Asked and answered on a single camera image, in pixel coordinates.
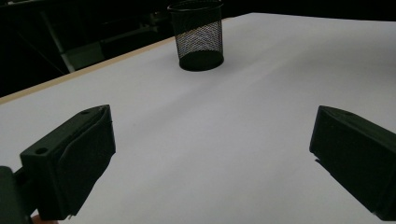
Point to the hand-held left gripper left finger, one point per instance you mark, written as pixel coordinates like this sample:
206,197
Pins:
71,168

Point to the black mesh pen holder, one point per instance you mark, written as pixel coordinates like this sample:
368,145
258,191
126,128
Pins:
200,40

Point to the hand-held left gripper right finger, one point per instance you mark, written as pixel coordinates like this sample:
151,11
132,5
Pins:
358,155

